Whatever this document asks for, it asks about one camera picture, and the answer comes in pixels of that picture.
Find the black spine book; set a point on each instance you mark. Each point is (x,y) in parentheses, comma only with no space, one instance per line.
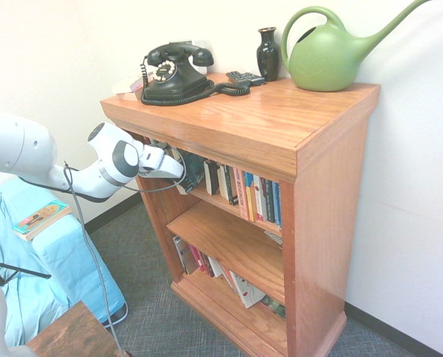
(230,186)

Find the white red spine book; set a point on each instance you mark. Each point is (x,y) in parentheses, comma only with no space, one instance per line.
(258,201)

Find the wooden bookshelf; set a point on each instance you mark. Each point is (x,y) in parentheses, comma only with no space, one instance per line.
(318,223)

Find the paperback book white pages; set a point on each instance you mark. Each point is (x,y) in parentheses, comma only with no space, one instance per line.
(211,177)

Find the white book red marks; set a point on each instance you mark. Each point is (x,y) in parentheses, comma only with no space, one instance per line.
(248,292)

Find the dark blue travel book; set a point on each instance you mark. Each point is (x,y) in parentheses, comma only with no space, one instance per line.
(268,202)

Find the dark paperback book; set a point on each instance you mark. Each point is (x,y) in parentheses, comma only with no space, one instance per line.
(195,171)

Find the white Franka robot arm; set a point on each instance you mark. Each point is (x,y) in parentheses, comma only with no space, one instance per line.
(17,145)

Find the tall orange book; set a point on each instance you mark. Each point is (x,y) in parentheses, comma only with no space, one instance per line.
(241,195)

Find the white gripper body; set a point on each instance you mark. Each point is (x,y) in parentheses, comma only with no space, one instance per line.
(158,160)

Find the rustic brown wooden table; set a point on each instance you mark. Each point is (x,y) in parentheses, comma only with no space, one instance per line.
(73,334)

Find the black tripod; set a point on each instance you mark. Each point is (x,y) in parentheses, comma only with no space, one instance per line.
(6,269)

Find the orange white paperback book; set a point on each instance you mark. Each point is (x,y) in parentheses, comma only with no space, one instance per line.
(123,86)

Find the black remote control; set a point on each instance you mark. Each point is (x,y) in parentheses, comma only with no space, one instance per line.
(245,77)

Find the dark orange spine book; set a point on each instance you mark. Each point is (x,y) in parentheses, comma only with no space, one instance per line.
(207,266)

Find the blue cloth covered furniture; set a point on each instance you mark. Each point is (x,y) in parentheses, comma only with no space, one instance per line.
(58,267)

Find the teal orange paperback book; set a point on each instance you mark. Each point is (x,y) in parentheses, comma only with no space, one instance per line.
(41,220)

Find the thin grey white book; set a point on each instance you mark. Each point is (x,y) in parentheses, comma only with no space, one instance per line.
(229,279)

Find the flat dark green book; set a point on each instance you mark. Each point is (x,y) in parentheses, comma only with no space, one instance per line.
(274,306)

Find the small white book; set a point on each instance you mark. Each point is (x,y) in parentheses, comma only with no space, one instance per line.
(215,268)

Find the blue yellow spine book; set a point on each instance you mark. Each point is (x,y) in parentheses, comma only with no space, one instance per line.
(249,199)

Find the black vase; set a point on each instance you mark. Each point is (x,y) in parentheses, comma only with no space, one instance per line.
(268,56)

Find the black rotary telephone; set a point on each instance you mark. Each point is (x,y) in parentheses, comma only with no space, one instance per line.
(177,85)

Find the green watering can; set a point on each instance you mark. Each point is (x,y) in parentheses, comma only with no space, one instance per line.
(322,63)

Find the teal blue book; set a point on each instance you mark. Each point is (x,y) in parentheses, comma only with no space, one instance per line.
(277,206)

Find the large brown grey book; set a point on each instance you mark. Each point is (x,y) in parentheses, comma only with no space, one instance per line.
(186,256)

